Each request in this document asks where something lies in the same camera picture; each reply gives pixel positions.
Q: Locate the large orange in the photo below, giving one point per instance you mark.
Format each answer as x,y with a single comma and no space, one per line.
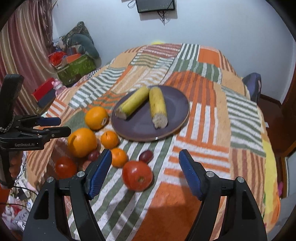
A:
81,142

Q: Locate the red tomato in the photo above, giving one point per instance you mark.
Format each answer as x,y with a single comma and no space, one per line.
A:
65,168
137,176

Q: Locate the green storage box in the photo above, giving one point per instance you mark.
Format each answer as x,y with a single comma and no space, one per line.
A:
74,71

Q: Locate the yellow corn cob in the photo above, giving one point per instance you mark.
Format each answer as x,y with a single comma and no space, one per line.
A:
158,108
129,106

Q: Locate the striped red curtain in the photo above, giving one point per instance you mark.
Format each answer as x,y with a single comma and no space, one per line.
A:
26,42

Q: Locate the dark red plum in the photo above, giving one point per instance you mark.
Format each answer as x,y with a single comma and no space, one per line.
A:
146,156
93,156

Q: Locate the patchwork striped bed blanket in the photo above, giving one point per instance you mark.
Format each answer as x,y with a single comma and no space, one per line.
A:
210,114

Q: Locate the small black wall monitor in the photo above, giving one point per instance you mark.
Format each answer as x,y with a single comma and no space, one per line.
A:
145,6

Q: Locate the small-navel orange with sticker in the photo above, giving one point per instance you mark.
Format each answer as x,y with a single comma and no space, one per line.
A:
96,118

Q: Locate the pink toy figure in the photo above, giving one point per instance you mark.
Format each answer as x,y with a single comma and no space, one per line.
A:
57,86

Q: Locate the red gift box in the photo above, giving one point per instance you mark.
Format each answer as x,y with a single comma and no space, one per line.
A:
43,89

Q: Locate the small tangerine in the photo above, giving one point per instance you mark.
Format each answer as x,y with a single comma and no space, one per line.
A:
109,140
119,157

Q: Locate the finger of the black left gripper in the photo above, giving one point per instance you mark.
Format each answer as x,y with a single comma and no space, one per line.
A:
27,123
48,134

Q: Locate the purple round plate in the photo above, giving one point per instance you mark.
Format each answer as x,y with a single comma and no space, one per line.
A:
150,113

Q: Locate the red plastic bag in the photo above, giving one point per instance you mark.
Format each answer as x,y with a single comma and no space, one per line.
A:
56,58

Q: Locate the grey plush toy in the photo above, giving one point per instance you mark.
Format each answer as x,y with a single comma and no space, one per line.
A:
85,43

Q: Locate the camouflage cushion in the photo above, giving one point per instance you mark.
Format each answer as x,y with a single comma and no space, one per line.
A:
80,28

